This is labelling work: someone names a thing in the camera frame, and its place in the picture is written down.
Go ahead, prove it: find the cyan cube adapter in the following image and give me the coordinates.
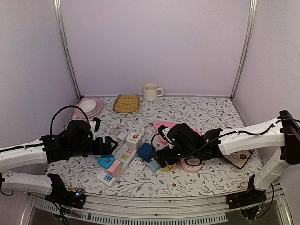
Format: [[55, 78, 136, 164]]
[[98, 155, 115, 169]]

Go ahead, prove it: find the yellow bamboo tray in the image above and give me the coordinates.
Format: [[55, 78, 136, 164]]
[[113, 94, 140, 114]]

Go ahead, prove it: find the right aluminium corner post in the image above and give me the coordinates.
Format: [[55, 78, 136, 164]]
[[230, 0, 258, 101]]

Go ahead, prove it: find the round pink socket hub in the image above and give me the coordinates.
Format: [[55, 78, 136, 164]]
[[180, 158, 202, 173]]

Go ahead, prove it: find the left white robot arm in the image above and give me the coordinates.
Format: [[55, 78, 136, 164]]
[[0, 120, 118, 203]]

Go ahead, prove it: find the dark blue cube adapter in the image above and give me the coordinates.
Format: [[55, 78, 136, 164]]
[[138, 142, 155, 163]]

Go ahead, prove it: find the white power strip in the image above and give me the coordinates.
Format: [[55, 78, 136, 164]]
[[96, 144, 137, 188]]

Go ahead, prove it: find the light blue plug adapter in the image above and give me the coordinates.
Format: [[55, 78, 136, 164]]
[[147, 160, 161, 173]]

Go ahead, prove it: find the white floral cube adapter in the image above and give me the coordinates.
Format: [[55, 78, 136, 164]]
[[126, 132, 142, 150]]

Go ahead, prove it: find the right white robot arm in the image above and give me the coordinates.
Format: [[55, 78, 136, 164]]
[[155, 110, 300, 204]]

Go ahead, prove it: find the yellow cube adapter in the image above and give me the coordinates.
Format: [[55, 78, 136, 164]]
[[162, 164, 177, 173]]

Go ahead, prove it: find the aluminium corner post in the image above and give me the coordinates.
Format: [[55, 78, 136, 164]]
[[53, 0, 82, 100], [230, 0, 258, 101]]

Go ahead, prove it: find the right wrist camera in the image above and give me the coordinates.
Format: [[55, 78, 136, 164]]
[[158, 125, 174, 148]]

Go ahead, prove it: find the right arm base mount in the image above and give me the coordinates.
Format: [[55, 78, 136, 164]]
[[226, 175, 267, 209]]

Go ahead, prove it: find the pink cube adapter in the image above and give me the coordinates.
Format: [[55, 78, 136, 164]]
[[106, 160, 122, 178]]

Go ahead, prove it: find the aluminium front rail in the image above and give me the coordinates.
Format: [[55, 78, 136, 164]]
[[20, 175, 296, 225]]

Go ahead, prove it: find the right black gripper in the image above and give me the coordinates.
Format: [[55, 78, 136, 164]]
[[154, 145, 197, 168]]

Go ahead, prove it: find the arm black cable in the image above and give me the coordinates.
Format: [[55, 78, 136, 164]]
[[49, 105, 90, 136], [150, 132, 221, 165]]

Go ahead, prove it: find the white plug adapter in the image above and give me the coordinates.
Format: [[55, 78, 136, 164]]
[[129, 158, 146, 173]]

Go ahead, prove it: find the left aluminium corner post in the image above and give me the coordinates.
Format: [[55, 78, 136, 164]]
[[53, 0, 82, 100]]

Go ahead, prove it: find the floral square tray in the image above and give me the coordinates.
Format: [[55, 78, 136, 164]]
[[224, 149, 254, 169]]

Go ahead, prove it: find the white bowl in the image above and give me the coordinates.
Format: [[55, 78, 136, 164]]
[[79, 100, 97, 115]]

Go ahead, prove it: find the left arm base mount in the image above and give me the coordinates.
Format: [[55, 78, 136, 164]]
[[45, 174, 86, 209]]

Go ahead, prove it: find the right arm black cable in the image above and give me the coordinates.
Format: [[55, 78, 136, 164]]
[[150, 132, 221, 165]]

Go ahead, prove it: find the pink power strip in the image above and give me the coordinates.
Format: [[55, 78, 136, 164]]
[[154, 121, 203, 148]]

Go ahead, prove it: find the white charger with prongs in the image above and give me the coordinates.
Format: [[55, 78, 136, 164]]
[[117, 132, 127, 142]]

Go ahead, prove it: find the cream ceramic mug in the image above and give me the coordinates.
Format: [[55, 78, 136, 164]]
[[143, 83, 164, 101]]

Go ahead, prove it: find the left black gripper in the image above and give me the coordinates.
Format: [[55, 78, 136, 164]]
[[69, 136, 118, 158]]

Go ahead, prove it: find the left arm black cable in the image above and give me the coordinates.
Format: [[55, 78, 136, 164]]
[[49, 105, 90, 136]]

